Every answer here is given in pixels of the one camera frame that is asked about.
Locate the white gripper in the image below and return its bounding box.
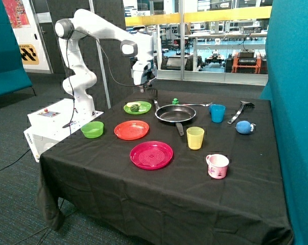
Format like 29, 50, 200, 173
132, 60, 157, 92

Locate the yellow toy vegetable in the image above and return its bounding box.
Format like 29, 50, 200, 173
126, 102, 140, 108

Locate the green toy pepper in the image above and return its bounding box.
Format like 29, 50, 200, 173
130, 104, 140, 112

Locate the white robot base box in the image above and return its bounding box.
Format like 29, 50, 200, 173
23, 99, 103, 162

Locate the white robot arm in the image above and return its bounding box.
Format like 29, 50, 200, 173
55, 9, 157, 116

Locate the black slotted spatula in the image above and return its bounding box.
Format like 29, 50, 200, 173
147, 87, 159, 110

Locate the green plastic plate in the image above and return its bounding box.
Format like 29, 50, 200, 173
123, 101, 152, 115

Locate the small green toy bottle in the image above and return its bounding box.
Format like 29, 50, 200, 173
172, 98, 179, 105

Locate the black frying pan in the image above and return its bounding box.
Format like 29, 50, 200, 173
155, 105, 197, 136

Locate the orange plastic plate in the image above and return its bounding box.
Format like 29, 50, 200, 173
114, 120, 150, 140

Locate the metal serving fork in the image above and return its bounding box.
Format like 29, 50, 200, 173
182, 102, 213, 107

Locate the green plastic bowl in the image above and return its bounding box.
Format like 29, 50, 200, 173
81, 121, 104, 139

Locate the yellow plastic cup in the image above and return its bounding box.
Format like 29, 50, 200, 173
186, 127, 205, 150

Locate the pink plastic plate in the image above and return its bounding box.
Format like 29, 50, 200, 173
130, 141, 174, 170

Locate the blue plastic cup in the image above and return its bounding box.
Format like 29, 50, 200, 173
209, 104, 226, 123

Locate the black tablecloth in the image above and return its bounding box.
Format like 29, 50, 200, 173
36, 92, 294, 244

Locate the blue round sponge brush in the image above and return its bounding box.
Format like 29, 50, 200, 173
235, 120, 256, 135

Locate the pink printed mug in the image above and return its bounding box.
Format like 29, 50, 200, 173
206, 154, 229, 179

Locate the yellow black sign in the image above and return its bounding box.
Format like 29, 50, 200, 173
19, 44, 39, 65

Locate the teal sofa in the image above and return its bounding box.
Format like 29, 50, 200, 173
0, 1, 33, 96

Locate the red poster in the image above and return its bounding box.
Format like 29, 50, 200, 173
2, 0, 31, 29

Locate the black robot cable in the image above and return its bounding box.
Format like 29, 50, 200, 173
62, 28, 139, 129

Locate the teal partition wall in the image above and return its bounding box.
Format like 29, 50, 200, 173
261, 1, 308, 244

